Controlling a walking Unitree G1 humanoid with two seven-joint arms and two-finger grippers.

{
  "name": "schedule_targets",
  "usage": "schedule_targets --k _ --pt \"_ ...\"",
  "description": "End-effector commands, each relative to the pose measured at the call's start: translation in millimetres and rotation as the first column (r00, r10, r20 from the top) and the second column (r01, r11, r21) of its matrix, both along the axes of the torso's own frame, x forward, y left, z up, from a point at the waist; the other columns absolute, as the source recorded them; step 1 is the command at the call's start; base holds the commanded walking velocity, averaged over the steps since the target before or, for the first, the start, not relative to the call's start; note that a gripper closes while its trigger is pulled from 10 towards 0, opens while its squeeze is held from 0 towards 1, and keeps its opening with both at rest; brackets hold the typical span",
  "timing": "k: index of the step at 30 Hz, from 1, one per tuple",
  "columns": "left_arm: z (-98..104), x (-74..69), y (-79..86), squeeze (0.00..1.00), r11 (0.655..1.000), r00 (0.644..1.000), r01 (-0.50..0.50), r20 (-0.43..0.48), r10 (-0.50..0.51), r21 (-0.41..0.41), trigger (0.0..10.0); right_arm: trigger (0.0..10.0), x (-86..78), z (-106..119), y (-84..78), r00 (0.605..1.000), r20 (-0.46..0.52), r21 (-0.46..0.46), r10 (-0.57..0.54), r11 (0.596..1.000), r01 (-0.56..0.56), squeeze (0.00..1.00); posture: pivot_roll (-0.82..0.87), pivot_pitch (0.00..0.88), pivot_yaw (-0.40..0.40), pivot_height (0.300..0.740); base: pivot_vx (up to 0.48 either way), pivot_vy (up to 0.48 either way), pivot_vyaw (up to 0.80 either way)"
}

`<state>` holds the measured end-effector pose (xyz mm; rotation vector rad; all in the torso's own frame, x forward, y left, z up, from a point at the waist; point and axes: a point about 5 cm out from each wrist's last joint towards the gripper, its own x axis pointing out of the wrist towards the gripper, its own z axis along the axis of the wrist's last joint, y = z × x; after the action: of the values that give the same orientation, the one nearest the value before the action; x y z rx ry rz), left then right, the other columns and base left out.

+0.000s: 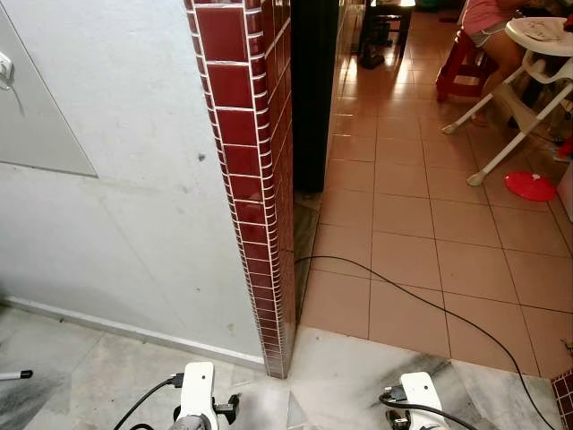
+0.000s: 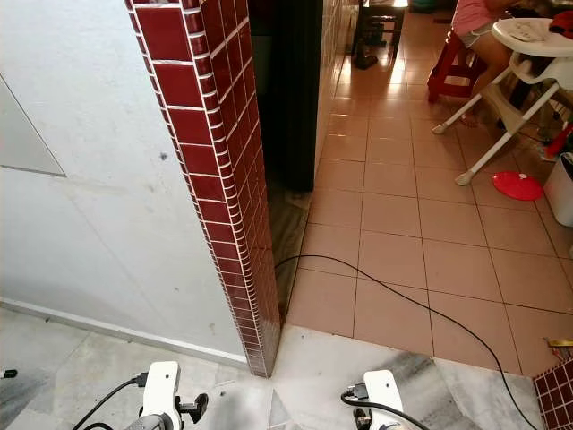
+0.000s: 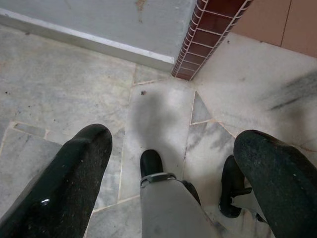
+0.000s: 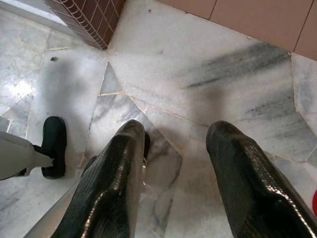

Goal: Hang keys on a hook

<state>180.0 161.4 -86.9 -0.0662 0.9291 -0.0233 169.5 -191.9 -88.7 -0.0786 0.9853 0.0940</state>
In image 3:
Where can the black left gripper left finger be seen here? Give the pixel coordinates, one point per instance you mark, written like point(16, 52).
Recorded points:
point(62, 193)

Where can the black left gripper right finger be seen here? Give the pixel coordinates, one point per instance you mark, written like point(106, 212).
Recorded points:
point(284, 193)

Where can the black robot right foot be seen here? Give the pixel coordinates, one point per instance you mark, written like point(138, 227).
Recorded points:
point(231, 178)

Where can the black robot foot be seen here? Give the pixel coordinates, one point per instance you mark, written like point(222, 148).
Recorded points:
point(151, 163)
point(231, 178)

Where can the black robot left foot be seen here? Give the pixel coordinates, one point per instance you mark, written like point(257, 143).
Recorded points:
point(151, 163)

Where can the grey robot left leg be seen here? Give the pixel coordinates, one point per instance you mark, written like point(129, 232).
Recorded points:
point(163, 210)

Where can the grey skirting board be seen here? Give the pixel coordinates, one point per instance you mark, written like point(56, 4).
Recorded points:
point(86, 41)

